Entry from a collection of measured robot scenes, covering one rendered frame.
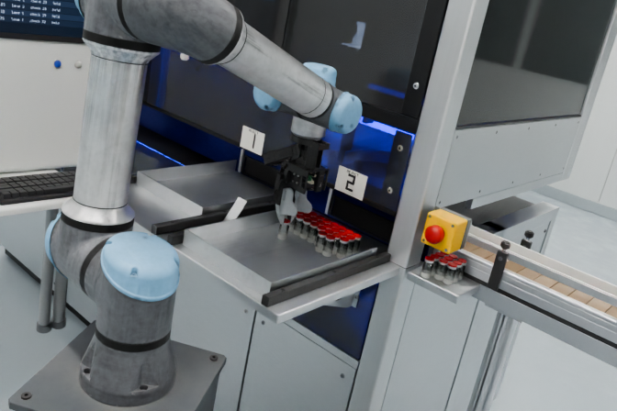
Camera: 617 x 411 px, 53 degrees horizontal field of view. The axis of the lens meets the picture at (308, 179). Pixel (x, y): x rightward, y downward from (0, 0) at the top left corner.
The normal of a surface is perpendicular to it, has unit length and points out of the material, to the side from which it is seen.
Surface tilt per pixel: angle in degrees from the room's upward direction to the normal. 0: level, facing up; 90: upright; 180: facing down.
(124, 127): 90
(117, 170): 90
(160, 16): 98
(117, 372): 73
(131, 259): 8
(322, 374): 90
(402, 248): 90
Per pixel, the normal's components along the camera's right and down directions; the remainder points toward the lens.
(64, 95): 0.72, 0.33
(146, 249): 0.28, -0.88
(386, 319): -0.65, 0.11
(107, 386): -0.10, -0.03
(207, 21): 0.45, 0.26
